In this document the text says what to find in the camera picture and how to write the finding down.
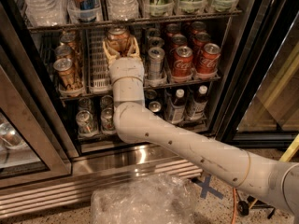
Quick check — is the yellow black tripod stand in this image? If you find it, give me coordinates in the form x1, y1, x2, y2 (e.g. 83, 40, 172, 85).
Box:
234, 135, 299, 224

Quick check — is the blue pepsi can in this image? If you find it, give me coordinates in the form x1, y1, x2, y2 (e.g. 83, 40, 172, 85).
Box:
144, 89, 158, 103
149, 101, 162, 113

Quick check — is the front left clear green can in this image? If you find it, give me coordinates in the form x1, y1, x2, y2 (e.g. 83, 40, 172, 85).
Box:
76, 110, 97, 136

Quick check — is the clear water bottle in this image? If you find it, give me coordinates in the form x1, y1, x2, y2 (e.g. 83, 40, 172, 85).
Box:
24, 0, 67, 27
107, 0, 139, 21

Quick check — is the right brown juice bottle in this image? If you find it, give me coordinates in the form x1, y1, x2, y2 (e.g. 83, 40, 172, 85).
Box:
186, 85, 207, 119

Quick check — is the back right red cola can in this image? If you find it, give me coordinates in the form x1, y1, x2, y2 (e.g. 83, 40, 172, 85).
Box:
188, 21, 206, 37

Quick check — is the orange extension cable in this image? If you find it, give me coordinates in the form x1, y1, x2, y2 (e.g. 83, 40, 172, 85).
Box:
231, 187, 238, 224

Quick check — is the empty white wire can tray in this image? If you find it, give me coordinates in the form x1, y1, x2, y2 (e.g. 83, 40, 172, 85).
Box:
86, 30, 111, 94

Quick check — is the left brown juice bottle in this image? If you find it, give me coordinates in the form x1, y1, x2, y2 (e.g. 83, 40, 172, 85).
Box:
165, 89, 186, 124

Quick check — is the left clear water bottle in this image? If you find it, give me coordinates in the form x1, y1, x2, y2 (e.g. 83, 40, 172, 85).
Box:
24, 0, 67, 27

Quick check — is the front left red cola can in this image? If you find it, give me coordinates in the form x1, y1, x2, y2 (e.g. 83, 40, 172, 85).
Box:
172, 46, 193, 77

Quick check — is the gold can row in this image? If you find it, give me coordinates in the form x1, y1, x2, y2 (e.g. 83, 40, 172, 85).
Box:
107, 26, 130, 55
53, 58, 82, 91
60, 31, 82, 63
54, 45, 81, 74

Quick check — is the open glass fridge door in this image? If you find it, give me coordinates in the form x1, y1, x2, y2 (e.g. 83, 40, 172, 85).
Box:
214, 0, 299, 148

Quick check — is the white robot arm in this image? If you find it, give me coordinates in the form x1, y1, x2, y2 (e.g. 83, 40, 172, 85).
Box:
103, 42, 299, 222

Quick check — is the slim silver can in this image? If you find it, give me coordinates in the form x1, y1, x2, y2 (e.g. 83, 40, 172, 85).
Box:
148, 47, 164, 80
146, 28, 161, 42
149, 36, 164, 48

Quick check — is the back right blue pepsi can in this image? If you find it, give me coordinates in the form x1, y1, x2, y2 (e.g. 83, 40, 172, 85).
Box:
144, 89, 158, 103

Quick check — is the blue red bull can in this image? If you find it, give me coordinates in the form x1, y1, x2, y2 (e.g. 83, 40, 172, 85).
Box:
68, 0, 100, 23

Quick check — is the left closed fridge door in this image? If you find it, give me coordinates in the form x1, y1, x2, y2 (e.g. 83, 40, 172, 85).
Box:
0, 51, 71, 189

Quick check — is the middle left red cola can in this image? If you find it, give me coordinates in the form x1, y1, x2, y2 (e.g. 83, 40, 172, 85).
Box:
170, 34, 188, 52

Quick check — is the front slim silver can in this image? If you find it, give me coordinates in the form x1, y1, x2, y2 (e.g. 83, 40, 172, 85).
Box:
148, 47, 164, 80

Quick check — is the front right blue pepsi can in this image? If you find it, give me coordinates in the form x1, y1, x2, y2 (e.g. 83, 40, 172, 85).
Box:
149, 101, 162, 113

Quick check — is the blue tape cross mark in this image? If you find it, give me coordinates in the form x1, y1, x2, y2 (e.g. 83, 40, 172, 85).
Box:
192, 175, 223, 200

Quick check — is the brown juice bottle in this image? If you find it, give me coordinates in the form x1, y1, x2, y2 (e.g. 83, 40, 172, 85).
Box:
186, 85, 207, 119
165, 89, 186, 124

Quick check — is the back slim silver can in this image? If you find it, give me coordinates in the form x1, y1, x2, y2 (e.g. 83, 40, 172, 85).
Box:
146, 28, 161, 42

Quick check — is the middle right red cola can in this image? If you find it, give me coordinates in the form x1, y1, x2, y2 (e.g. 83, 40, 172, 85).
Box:
192, 32, 210, 54

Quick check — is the stainless steel fridge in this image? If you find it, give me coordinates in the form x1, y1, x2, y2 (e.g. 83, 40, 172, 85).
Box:
0, 0, 269, 220

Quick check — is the back left red cola can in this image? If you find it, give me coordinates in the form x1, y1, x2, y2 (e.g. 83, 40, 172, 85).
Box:
164, 23, 180, 40

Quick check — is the front right orange cola can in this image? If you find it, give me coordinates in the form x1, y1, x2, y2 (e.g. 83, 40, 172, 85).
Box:
195, 43, 221, 74

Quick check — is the red cola can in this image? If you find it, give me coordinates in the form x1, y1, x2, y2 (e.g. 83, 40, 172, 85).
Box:
164, 23, 180, 40
192, 32, 210, 54
172, 46, 193, 77
170, 34, 188, 52
188, 21, 206, 37

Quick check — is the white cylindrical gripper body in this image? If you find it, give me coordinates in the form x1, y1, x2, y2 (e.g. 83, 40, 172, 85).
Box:
109, 57, 145, 85

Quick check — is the back left clear can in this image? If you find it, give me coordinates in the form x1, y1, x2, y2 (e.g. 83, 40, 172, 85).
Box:
78, 98, 94, 113

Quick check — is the middle slim silver can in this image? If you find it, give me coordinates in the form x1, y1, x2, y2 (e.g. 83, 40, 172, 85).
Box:
149, 36, 164, 48

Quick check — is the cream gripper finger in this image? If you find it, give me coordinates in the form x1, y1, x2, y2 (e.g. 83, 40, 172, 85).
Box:
103, 39, 121, 65
127, 35, 140, 59

